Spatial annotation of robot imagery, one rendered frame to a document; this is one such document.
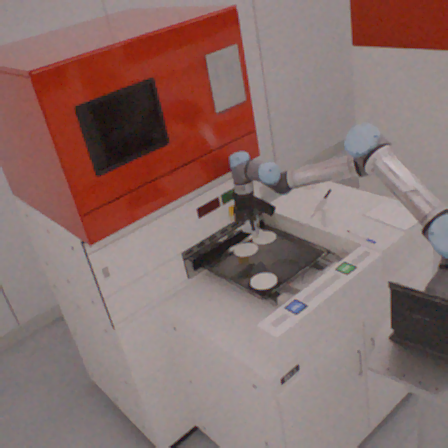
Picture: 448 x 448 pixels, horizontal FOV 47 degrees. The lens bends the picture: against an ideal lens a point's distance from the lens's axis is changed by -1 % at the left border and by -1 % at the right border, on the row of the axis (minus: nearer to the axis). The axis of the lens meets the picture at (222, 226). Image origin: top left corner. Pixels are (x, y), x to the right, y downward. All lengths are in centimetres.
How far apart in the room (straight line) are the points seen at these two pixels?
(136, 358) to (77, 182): 81
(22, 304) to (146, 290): 165
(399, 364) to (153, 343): 98
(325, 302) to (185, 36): 101
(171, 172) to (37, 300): 193
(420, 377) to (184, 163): 106
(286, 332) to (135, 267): 65
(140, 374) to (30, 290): 151
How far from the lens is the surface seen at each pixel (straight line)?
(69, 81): 167
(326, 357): 192
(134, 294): 204
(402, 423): 265
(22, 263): 348
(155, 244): 201
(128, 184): 181
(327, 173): 192
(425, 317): 170
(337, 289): 180
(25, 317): 364
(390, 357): 177
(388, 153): 171
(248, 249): 217
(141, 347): 217
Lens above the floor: 207
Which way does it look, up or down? 30 degrees down
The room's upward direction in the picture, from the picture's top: 12 degrees counter-clockwise
